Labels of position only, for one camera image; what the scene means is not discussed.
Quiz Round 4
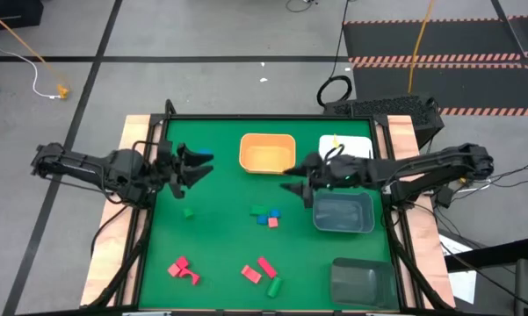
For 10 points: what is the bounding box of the white paper sheet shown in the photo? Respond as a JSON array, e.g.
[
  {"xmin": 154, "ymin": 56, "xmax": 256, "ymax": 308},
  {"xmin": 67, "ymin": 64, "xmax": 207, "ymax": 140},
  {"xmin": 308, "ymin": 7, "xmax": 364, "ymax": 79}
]
[{"xmin": 438, "ymin": 234, "xmax": 479, "ymax": 305}]

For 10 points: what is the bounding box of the white floor cable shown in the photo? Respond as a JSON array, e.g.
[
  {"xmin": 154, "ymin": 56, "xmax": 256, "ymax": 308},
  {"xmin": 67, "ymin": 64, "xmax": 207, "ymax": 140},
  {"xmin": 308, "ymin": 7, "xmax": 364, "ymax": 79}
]
[{"xmin": 0, "ymin": 0, "xmax": 61, "ymax": 100}]

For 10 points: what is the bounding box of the green cylinder block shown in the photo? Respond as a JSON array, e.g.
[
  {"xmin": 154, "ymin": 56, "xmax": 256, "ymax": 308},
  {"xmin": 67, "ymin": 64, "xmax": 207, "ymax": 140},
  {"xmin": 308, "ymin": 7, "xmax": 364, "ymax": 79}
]
[{"xmin": 265, "ymin": 276, "xmax": 285, "ymax": 299}]

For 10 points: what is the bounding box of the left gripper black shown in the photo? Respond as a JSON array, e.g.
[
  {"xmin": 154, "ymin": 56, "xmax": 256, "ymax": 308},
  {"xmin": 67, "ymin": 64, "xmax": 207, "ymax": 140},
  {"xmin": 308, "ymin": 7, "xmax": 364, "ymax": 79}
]
[{"xmin": 151, "ymin": 139, "xmax": 215, "ymax": 199}]

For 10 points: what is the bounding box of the orange cable with yellow plug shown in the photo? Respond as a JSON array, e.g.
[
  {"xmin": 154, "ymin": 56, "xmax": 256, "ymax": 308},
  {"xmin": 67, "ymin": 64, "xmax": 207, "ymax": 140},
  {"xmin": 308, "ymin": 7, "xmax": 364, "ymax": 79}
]
[{"xmin": 0, "ymin": 4, "xmax": 70, "ymax": 100}]

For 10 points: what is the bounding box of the long red block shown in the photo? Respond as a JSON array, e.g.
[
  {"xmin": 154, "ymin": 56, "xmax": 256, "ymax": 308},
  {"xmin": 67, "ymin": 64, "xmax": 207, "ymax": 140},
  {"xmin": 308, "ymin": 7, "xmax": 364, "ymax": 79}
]
[
  {"xmin": 257, "ymin": 256, "xmax": 278, "ymax": 279},
  {"xmin": 240, "ymin": 264, "xmax": 263, "ymax": 284}
]

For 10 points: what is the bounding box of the coiled black floor cable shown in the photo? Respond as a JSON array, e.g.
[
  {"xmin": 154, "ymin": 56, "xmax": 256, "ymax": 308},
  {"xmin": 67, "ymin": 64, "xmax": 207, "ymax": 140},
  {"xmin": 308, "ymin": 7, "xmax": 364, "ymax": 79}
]
[{"xmin": 315, "ymin": 0, "xmax": 355, "ymax": 109}]

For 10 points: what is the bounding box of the blue-grey plastic bin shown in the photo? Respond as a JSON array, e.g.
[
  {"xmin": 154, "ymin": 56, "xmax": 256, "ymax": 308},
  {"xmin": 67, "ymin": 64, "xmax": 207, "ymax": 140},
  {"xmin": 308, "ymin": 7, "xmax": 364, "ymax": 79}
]
[{"xmin": 312, "ymin": 189, "xmax": 376, "ymax": 234}]

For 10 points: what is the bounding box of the red arch block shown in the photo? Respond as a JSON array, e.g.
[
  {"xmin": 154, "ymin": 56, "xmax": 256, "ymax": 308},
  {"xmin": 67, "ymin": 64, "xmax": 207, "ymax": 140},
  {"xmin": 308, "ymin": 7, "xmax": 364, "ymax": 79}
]
[{"xmin": 178, "ymin": 267, "xmax": 201, "ymax": 286}]

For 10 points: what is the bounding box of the dark green plastic bin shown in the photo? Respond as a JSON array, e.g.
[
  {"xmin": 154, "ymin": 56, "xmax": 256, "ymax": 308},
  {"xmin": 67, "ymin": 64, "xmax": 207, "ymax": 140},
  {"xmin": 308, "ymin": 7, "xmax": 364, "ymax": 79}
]
[{"xmin": 329, "ymin": 256, "xmax": 400, "ymax": 311}]

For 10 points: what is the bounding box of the orange plastic bin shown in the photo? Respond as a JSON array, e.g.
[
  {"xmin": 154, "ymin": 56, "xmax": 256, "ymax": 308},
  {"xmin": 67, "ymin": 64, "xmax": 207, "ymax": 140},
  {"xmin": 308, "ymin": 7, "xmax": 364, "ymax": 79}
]
[{"xmin": 238, "ymin": 133, "xmax": 298, "ymax": 176}]

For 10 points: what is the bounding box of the black box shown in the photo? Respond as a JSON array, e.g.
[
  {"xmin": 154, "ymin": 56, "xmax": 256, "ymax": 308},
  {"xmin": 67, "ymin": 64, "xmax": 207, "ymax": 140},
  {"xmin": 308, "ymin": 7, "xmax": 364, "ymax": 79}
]
[{"xmin": 0, "ymin": 0, "xmax": 44, "ymax": 32}]

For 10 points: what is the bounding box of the black perforated computer tower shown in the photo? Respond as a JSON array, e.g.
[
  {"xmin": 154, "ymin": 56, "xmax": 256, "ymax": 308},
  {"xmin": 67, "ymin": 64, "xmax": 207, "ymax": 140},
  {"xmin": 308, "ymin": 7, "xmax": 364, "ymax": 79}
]
[{"xmin": 323, "ymin": 95, "xmax": 445, "ymax": 149}]

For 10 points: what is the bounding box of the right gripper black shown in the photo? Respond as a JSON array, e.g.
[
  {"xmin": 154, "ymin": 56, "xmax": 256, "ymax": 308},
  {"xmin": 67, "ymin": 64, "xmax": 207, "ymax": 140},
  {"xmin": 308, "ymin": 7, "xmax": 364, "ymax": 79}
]
[{"xmin": 279, "ymin": 151, "xmax": 373, "ymax": 208}]

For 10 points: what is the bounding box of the black floor mat striped edge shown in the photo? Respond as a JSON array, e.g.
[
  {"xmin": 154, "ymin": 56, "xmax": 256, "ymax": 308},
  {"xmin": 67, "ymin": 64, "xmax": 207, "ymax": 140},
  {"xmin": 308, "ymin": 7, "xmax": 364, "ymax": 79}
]
[{"xmin": 342, "ymin": 15, "xmax": 528, "ymax": 118}]

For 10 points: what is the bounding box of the white plastic bin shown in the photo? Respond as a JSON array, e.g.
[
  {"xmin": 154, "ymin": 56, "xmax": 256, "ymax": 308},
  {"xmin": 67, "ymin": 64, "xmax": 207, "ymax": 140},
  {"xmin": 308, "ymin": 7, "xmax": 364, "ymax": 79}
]
[{"xmin": 318, "ymin": 134, "xmax": 374, "ymax": 162}]

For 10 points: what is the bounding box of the black cable bundle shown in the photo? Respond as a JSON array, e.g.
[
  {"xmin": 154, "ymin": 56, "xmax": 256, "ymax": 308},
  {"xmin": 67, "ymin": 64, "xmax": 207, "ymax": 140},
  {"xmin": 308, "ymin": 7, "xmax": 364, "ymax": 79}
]
[{"xmin": 434, "ymin": 160, "xmax": 528, "ymax": 212}]

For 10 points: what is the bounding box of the black beam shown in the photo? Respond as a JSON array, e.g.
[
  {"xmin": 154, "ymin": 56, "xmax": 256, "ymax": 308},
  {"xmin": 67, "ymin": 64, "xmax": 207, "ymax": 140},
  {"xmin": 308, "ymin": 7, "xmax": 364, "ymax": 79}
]
[{"xmin": 444, "ymin": 236, "xmax": 528, "ymax": 273}]

